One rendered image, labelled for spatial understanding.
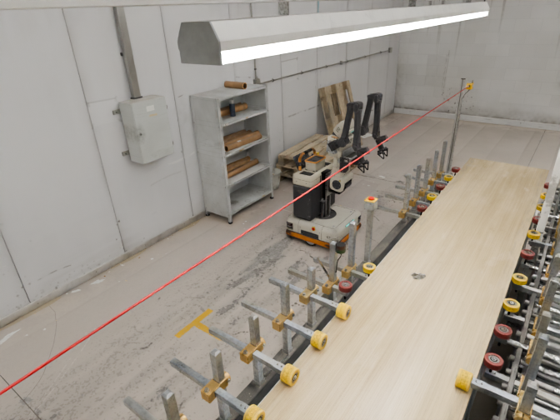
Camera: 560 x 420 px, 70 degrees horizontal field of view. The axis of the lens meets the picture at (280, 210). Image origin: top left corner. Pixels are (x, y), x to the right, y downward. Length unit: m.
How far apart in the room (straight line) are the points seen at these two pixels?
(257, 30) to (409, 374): 1.60
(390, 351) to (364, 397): 0.30
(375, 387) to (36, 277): 3.25
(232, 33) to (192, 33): 0.08
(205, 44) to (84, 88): 3.30
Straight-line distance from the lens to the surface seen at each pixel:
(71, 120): 4.08
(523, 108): 9.72
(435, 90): 10.00
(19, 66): 3.90
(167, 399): 1.67
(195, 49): 0.89
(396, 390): 1.96
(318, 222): 4.38
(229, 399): 1.84
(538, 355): 2.06
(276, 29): 0.99
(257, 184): 5.72
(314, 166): 4.27
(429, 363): 2.09
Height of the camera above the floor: 2.40
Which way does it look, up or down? 27 degrees down
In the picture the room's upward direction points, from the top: 3 degrees counter-clockwise
